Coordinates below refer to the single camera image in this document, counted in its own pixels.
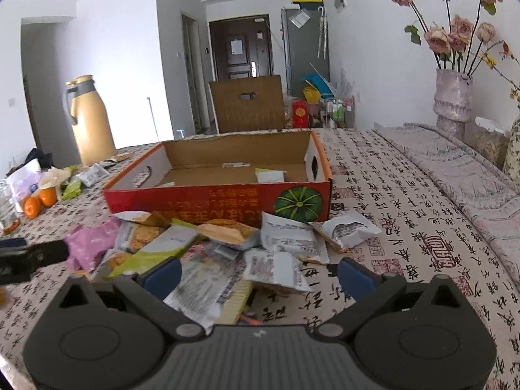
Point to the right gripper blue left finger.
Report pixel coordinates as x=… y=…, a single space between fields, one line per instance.
x=146 y=293

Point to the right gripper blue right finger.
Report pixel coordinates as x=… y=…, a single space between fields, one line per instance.
x=373 y=295

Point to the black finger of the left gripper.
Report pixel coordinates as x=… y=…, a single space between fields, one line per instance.
x=20 y=260

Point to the white printed snack packet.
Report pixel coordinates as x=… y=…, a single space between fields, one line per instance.
x=280 y=269

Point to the orange mandarin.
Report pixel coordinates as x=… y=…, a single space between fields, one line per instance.
x=32 y=207
x=48 y=197

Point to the white black snack packet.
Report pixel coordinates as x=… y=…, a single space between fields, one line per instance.
x=347 y=230

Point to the pink snack packet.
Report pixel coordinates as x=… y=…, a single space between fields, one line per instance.
x=88 y=245

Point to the white grey snack packet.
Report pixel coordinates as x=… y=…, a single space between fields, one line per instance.
x=280 y=234

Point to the orange cracker snack packet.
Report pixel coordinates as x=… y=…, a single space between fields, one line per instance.
x=230 y=233

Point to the red cardboard pumpkin box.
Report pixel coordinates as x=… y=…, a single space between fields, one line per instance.
x=209 y=177

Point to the tan thermos jug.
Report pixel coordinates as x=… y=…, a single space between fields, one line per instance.
x=89 y=120

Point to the patterned pink sofa cover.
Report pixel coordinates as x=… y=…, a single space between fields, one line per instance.
x=485 y=195

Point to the red gift box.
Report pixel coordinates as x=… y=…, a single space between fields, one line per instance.
x=300 y=115

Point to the pink textured flower vase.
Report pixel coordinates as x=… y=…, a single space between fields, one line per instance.
x=453 y=102

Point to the dried pink rose bouquet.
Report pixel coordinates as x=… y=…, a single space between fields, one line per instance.
x=463 y=45

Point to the dark brown entrance door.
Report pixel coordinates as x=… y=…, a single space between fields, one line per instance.
x=241 y=47

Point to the grey refrigerator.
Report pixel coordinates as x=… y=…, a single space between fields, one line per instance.
x=303 y=48

